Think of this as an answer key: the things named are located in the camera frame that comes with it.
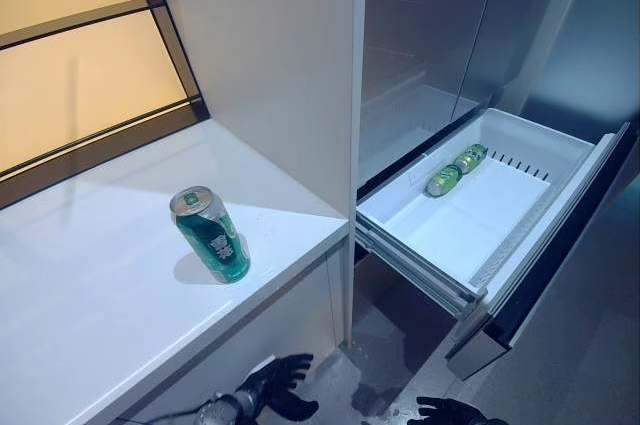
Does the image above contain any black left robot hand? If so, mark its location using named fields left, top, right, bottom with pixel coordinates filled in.
left=248, top=353, right=319, bottom=422

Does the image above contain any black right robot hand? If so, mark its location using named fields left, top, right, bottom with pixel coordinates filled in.
left=416, top=396, right=487, bottom=425

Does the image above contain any white fridge drawer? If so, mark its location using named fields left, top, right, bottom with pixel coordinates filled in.
left=355, top=107, right=632, bottom=380

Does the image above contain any stainless steel fridge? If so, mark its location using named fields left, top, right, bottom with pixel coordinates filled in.
left=352, top=0, right=640, bottom=425

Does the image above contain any tall green beer can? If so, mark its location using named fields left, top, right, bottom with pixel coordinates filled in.
left=169, top=185, right=251, bottom=285

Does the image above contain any white counter cabinet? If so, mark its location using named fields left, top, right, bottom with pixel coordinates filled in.
left=0, top=117, right=351, bottom=425

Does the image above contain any light green drink can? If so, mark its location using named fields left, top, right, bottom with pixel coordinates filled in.
left=424, top=164, right=465, bottom=198
left=453, top=143, right=490, bottom=174

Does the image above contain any white tall cabinet panel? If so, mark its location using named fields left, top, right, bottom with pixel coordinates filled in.
left=144, top=0, right=369, bottom=346

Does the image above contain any dark framed frosted window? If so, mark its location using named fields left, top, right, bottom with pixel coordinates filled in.
left=0, top=0, right=209, bottom=210

